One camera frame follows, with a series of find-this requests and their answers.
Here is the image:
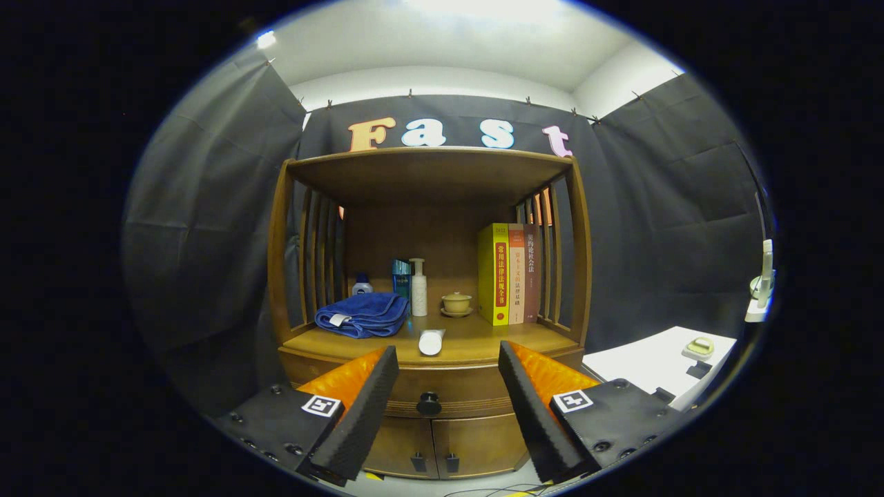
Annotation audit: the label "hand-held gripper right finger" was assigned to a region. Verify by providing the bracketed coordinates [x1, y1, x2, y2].
[497, 340, 691, 484]

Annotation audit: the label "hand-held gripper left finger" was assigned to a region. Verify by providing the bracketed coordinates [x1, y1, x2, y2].
[215, 345, 401, 487]

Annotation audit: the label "wooden drawer with black knob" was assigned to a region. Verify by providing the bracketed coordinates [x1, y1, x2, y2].
[278, 345, 584, 419]

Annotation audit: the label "wooden cabinet door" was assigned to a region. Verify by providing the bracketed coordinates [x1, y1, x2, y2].
[363, 414, 439, 480]
[432, 412, 531, 478]

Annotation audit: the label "wooden countertop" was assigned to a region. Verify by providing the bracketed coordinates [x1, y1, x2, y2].
[282, 307, 579, 367]

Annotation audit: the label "white drawer unit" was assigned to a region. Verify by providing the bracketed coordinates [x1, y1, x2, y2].
[582, 326, 738, 413]

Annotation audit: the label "wooden cabinet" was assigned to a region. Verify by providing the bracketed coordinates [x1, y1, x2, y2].
[268, 146, 593, 480]

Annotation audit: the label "yellow and black floor tape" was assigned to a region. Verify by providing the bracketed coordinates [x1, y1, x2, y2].
[363, 471, 553, 497]

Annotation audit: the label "blue folded towel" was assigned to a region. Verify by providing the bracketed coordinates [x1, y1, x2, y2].
[315, 293, 411, 340]

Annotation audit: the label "white pump bottle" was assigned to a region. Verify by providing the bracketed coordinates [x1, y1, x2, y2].
[409, 257, 429, 318]

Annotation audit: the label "yellow lidded teacup with saucer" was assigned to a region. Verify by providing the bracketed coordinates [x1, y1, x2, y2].
[441, 291, 474, 318]

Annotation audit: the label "beige book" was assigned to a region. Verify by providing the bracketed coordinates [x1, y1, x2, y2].
[508, 224, 526, 325]

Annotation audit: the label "brown book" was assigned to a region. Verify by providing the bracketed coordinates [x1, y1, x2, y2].
[522, 223, 541, 324]

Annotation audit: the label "yellow book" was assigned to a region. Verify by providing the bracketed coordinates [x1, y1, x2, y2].
[477, 223, 510, 327]

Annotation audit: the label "white device on stand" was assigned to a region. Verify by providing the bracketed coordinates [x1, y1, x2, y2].
[744, 238, 776, 323]

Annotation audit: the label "black floor cables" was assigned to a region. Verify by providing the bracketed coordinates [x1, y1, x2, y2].
[442, 483, 553, 497]

